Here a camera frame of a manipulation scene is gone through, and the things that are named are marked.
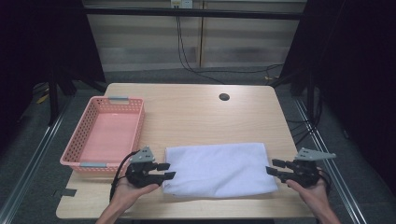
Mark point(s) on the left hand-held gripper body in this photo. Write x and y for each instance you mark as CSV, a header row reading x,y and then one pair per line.
x,y
138,175

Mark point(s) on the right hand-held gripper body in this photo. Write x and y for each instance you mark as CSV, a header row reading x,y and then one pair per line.
x,y
303,174

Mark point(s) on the pink plastic basket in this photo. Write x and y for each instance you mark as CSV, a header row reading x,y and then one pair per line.
x,y
109,137

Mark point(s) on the white patterned shirt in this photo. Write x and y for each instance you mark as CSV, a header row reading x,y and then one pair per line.
x,y
218,169

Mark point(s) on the person's left hand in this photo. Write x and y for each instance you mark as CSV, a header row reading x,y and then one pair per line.
x,y
129,194

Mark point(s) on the person's right hand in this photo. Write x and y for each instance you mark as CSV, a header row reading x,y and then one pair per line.
x,y
311,197

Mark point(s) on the black tape piece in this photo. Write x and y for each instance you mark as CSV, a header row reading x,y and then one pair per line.
x,y
67,192

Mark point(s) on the dark curtain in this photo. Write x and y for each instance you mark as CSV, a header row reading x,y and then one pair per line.
x,y
37,46
358,77

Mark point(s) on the black metal stand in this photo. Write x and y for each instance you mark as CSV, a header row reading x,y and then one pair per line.
x,y
53,99

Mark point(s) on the yellow object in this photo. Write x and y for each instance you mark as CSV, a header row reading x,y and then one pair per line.
x,y
42,99

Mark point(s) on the black horizontal bar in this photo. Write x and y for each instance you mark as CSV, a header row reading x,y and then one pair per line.
x,y
193,13

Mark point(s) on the metal floor rail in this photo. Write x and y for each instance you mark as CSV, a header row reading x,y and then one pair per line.
x,y
34,155
339,186

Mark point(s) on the white wall socket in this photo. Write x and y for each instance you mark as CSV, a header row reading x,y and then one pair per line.
x,y
181,3

